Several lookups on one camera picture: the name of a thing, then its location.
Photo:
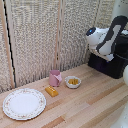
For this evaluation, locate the pink cup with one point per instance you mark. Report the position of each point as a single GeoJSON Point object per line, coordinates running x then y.
{"type": "Point", "coordinates": [55, 78]}

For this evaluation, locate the black air fryer basket drawer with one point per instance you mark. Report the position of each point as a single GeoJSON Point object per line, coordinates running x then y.
{"type": "Point", "coordinates": [100, 65]}

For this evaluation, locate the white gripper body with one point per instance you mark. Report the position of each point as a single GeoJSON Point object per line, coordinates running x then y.
{"type": "Point", "coordinates": [107, 57]}

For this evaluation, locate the small white bowl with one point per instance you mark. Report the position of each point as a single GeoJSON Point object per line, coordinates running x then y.
{"type": "Point", "coordinates": [72, 82]}

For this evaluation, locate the yellow block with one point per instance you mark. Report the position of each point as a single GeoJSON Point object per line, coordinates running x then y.
{"type": "Point", "coordinates": [51, 91]}

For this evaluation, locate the black air fryer body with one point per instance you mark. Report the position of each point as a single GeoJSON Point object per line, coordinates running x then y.
{"type": "Point", "coordinates": [116, 66]}

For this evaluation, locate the white floral rim plate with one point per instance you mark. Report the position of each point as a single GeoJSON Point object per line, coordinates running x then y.
{"type": "Point", "coordinates": [24, 103]}

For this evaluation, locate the white rounded robot base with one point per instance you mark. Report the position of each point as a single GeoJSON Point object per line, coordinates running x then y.
{"type": "Point", "coordinates": [121, 118]}

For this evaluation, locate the yellow food pieces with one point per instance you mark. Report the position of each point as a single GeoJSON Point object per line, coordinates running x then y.
{"type": "Point", "coordinates": [73, 81]}

